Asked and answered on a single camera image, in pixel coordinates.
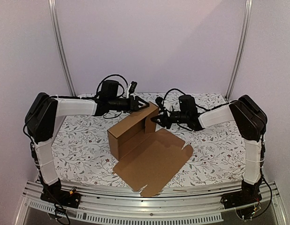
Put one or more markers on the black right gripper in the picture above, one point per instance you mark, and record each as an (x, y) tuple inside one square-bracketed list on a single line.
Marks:
[(166, 119)]

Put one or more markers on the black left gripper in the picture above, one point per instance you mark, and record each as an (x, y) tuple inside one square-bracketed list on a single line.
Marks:
[(133, 106)]

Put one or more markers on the brown cardboard box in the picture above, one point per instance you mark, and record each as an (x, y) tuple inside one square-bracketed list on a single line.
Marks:
[(147, 158)]

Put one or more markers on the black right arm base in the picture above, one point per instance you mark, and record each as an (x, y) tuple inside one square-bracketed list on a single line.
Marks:
[(248, 194)]

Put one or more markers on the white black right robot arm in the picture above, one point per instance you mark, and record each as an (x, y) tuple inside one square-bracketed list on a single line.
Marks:
[(250, 119)]

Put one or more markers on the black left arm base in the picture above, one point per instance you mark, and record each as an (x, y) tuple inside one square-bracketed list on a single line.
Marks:
[(61, 197)]

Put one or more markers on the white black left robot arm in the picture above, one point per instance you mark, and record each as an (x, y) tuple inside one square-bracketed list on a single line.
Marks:
[(39, 123)]

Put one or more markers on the floral white table mat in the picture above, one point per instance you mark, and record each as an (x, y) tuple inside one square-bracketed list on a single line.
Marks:
[(82, 155)]

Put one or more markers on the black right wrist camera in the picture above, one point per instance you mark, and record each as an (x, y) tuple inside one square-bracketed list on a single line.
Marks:
[(164, 106)]

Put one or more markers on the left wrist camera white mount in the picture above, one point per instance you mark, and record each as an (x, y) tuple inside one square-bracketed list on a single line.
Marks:
[(130, 89)]

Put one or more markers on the aluminium front rail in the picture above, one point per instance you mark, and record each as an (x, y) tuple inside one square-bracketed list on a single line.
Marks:
[(104, 205)]

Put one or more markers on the left aluminium frame post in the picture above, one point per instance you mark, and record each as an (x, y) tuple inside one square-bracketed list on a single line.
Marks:
[(60, 47)]

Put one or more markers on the aluminium frame post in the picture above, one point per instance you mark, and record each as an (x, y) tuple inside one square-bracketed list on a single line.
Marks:
[(60, 47), (240, 49)]

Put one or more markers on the right aluminium frame post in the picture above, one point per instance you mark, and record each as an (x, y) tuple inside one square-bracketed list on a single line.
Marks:
[(240, 49)]

